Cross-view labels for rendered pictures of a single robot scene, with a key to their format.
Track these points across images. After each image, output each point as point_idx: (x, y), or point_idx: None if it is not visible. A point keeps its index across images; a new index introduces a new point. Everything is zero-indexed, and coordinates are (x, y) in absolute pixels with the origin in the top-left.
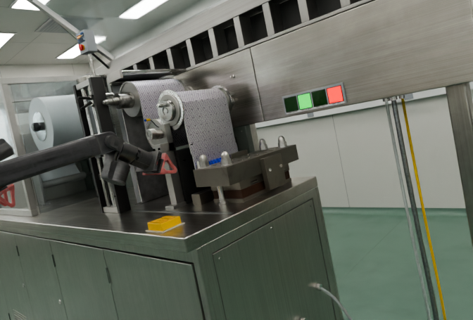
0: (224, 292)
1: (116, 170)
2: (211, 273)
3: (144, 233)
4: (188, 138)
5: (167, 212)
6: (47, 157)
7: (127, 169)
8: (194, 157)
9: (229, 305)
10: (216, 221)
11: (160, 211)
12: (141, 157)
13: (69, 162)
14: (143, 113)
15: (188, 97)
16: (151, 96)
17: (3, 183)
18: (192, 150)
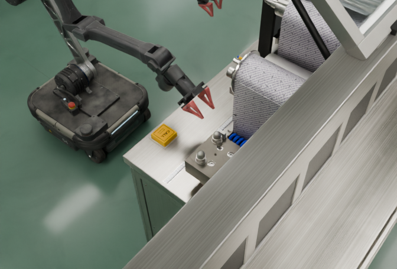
0: (147, 197)
1: (160, 80)
2: (138, 182)
3: (159, 125)
4: (233, 109)
5: (220, 127)
6: (119, 45)
7: (166, 86)
8: (234, 124)
9: (149, 204)
10: (150, 171)
11: (230, 120)
12: (176, 88)
13: (130, 55)
14: (280, 40)
15: (249, 81)
16: (296, 31)
17: (100, 42)
18: (234, 119)
